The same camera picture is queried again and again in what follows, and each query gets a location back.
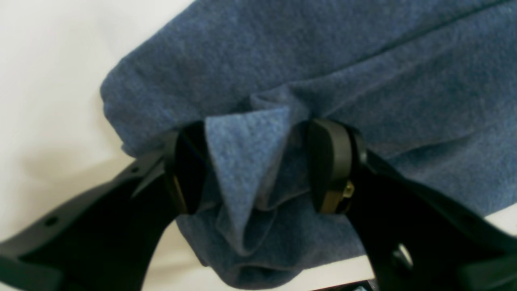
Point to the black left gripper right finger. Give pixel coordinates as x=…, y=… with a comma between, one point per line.
x=415, y=238

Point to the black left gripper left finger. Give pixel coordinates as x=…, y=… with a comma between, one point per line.
x=104, y=239

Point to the blue T-shirt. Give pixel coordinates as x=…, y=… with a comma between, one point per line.
x=431, y=84

